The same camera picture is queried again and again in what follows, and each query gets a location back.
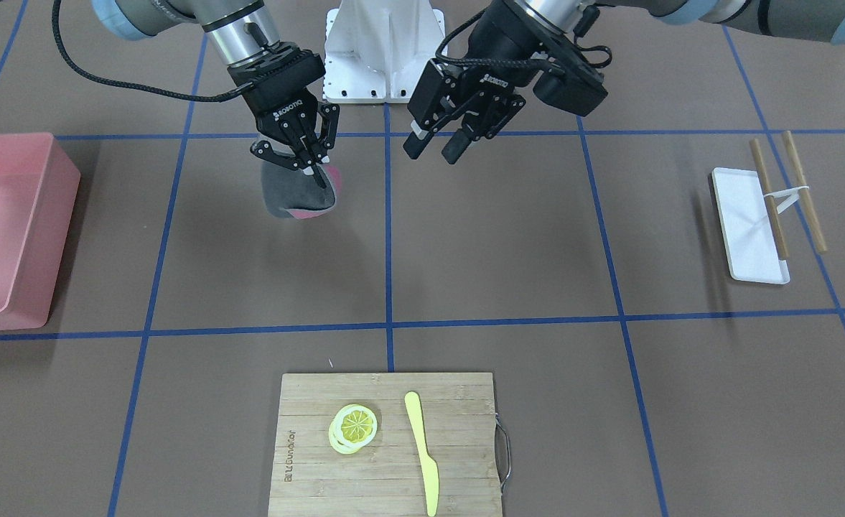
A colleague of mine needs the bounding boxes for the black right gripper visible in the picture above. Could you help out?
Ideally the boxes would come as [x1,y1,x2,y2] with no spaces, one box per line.
[228,44,340,191]

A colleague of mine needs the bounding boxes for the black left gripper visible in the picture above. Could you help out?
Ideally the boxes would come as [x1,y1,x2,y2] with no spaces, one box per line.
[403,1,608,164]

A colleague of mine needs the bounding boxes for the grey and pink cloth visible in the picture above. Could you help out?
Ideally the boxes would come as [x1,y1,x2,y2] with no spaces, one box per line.
[261,162,342,220]

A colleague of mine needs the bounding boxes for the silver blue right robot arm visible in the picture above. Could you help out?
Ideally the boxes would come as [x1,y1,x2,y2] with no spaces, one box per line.
[92,1,339,194]

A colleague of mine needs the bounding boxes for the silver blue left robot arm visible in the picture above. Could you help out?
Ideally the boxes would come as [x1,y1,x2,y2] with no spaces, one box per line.
[403,1,845,164]

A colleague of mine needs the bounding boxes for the pink plastic bin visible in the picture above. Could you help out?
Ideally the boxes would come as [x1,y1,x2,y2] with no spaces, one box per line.
[0,132,81,331]

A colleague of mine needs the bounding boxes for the yellow lemon slice toy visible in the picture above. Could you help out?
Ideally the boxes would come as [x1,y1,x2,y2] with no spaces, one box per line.
[328,404,378,455]

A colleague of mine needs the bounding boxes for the white rack base tray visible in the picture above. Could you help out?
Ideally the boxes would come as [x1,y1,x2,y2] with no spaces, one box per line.
[711,167,790,285]

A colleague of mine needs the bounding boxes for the inner wooden rack bar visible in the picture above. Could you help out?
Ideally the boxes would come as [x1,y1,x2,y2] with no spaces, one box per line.
[748,139,789,261]

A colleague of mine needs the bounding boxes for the wooden rack bar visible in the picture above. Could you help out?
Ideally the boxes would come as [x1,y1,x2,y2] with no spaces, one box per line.
[748,139,789,261]
[781,130,828,254]

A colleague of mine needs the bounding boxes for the yellow plastic knife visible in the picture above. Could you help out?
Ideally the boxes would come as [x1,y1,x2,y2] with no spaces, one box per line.
[403,391,441,516]

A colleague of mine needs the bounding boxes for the bamboo cutting board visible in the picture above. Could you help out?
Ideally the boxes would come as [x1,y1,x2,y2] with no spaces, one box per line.
[268,373,503,516]

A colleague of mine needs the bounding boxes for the outer wooden rack bar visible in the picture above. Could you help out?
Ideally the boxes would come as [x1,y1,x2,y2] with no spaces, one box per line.
[781,130,828,254]

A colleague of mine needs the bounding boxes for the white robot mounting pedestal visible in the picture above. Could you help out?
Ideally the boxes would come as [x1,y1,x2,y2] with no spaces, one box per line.
[322,1,446,104]

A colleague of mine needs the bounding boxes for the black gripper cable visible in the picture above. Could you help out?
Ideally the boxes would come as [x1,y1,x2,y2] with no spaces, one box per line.
[51,0,258,103]

